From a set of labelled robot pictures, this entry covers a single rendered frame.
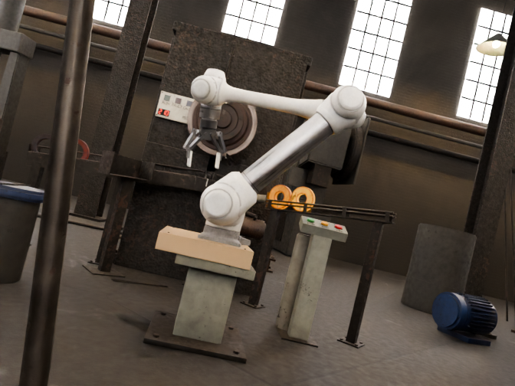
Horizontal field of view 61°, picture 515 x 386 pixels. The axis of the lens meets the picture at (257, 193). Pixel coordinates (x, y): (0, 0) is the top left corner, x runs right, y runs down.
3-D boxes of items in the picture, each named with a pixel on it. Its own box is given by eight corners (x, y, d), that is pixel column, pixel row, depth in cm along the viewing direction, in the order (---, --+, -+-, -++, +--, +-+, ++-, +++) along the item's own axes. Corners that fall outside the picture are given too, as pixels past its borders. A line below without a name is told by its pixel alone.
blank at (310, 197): (294, 186, 277) (292, 185, 274) (316, 188, 269) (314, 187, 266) (290, 210, 276) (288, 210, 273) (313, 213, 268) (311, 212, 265)
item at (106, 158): (73, 264, 266) (103, 150, 269) (114, 269, 282) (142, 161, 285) (83, 273, 250) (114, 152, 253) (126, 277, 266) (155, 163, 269)
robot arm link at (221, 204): (221, 233, 178) (212, 235, 156) (197, 202, 180) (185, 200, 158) (369, 116, 178) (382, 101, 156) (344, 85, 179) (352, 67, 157)
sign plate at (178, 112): (155, 116, 307) (162, 91, 308) (191, 125, 308) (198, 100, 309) (155, 115, 305) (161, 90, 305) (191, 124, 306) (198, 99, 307)
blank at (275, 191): (273, 184, 285) (270, 184, 282) (293, 186, 277) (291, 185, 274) (269, 207, 284) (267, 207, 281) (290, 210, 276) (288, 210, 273)
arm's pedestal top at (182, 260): (254, 281, 174) (256, 271, 174) (174, 263, 170) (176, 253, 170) (245, 268, 206) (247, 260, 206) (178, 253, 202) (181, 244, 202)
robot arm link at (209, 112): (197, 103, 192) (195, 117, 193) (205, 105, 184) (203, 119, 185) (216, 106, 196) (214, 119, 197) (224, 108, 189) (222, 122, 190)
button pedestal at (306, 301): (273, 328, 231) (300, 215, 234) (316, 338, 233) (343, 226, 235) (276, 338, 215) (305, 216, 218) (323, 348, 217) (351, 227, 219)
